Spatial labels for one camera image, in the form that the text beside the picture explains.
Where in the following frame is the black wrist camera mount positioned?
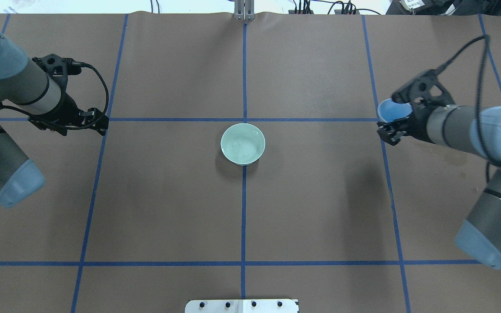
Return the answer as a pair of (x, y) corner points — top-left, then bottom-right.
(31, 54), (82, 89)
(391, 69), (455, 107)

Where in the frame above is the black camera cable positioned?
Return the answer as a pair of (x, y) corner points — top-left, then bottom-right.
(0, 63), (110, 130)
(434, 35), (501, 183)

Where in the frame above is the green ceramic bowl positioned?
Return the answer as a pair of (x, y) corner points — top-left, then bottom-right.
(220, 123), (266, 166)

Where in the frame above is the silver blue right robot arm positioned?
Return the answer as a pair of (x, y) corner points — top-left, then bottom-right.
(377, 99), (501, 270)

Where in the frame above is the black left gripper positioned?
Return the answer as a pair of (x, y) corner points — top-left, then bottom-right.
(29, 94), (109, 136)

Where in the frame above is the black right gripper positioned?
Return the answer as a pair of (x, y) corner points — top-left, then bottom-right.
(377, 104), (455, 146)

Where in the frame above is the black left camera cable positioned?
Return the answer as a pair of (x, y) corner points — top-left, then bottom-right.
(0, 63), (110, 130)

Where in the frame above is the light blue plastic cup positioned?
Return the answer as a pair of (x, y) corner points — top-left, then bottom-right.
(377, 98), (412, 123)

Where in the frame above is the aluminium frame post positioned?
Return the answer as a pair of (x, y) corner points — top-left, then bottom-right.
(233, 0), (256, 21)

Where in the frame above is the white pedestal column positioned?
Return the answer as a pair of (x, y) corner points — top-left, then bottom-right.
(184, 299), (300, 313)

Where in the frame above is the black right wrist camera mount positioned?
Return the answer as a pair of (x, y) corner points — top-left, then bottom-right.
(391, 69), (455, 107)

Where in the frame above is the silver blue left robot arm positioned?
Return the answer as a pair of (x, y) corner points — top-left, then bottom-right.
(0, 32), (110, 208)

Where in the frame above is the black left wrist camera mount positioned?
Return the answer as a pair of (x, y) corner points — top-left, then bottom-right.
(31, 54), (82, 89)

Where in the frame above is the black right camera cable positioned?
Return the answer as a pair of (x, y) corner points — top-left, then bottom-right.
(434, 35), (501, 183)

